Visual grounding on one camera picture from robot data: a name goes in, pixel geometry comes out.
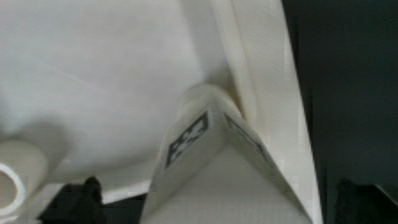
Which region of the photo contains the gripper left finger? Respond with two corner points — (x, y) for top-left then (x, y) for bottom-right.
(36, 175), (147, 224)

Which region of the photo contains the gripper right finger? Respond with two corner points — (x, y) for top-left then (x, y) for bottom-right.
(333, 179), (398, 224)

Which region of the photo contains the white table leg tagged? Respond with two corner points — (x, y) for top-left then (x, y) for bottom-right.
(140, 84), (314, 224)

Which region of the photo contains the white square table top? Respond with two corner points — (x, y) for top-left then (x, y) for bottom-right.
(0, 0), (323, 224)

